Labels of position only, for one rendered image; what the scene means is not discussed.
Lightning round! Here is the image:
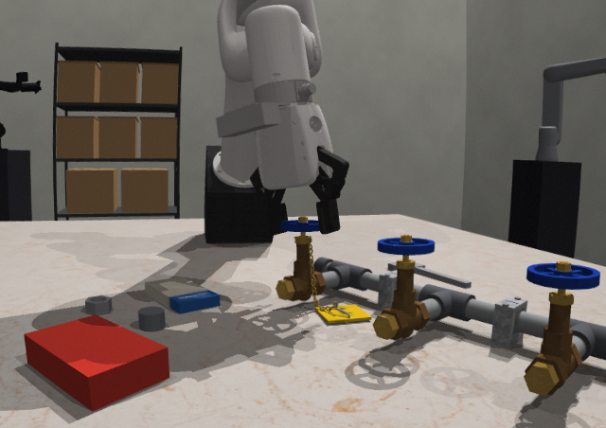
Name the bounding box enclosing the red block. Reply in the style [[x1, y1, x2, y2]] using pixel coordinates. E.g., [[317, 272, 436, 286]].
[[24, 314, 169, 412]]

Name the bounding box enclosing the yellow tag with chain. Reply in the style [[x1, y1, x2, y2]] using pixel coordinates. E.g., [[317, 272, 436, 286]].
[[294, 236, 372, 324]]

